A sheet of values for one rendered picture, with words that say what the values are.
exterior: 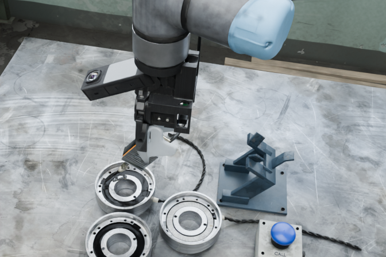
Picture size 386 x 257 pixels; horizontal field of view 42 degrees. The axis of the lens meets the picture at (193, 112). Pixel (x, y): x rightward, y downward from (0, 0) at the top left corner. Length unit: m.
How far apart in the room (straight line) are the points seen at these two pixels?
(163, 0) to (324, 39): 2.01
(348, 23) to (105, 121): 1.68
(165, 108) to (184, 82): 0.05
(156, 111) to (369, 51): 2.01
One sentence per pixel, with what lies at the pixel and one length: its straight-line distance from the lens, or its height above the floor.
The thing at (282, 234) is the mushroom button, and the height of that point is 0.87.
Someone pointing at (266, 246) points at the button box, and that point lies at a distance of 0.84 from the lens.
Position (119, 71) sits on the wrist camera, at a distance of 0.72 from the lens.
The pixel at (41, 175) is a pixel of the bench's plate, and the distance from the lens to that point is 0.97.
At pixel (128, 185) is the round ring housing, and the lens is 0.93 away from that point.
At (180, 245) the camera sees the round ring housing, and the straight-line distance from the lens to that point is 0.84.
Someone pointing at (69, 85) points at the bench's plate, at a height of 0.80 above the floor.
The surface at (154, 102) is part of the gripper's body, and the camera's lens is 0.70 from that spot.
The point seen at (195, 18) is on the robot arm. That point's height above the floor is 1.23.
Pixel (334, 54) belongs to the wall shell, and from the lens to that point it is 2.61.
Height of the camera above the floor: 1.55
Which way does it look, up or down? 44 degrees down
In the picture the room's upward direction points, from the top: 6 degrees clockwise
